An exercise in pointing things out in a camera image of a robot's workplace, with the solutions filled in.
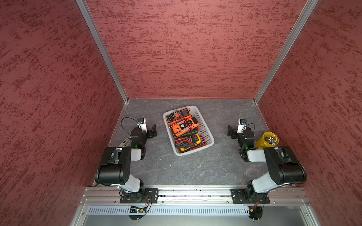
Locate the orange multimeter with leads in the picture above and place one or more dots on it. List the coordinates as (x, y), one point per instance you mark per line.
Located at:
(184, 126)

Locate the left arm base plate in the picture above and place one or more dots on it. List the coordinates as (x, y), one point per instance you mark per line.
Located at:
(145, 196)

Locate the yellow black multimeter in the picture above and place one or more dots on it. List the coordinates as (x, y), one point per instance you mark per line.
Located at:
(195, 142)

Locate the black multimeter with red leads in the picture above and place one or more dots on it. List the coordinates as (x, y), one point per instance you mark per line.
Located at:
(179, 143)

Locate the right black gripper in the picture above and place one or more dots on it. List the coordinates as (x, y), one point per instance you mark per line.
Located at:
(234, 131)

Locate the orange clamp meter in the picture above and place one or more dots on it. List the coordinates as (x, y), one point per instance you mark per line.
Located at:
(177, 116)

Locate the white grey stapler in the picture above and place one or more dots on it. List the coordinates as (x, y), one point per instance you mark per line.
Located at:
(121, 142)

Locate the yellow cup with batteries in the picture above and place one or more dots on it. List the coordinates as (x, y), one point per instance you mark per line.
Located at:
(268, 139)

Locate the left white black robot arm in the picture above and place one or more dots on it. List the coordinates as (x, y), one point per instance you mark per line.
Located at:
(115, 166)

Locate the green multimeter face down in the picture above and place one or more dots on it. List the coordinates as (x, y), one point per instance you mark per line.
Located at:
(194, 131)

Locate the white plastic perforated basket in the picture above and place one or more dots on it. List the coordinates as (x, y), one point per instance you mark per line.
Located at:
(204, 132)

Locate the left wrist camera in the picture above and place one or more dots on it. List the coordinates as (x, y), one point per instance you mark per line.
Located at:
(142, 124)

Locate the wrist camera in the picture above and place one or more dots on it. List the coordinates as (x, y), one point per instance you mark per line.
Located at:
(241, 125)
(142, 124)

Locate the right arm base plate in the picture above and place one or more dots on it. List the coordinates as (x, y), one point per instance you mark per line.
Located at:
(245, 196)

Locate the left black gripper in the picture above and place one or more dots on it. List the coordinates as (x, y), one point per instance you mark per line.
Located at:
(150, 132)

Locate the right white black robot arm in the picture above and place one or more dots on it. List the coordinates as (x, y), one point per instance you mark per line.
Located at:
(283, 166)

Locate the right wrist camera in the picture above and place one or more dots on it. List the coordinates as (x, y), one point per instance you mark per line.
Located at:
(241, 125)

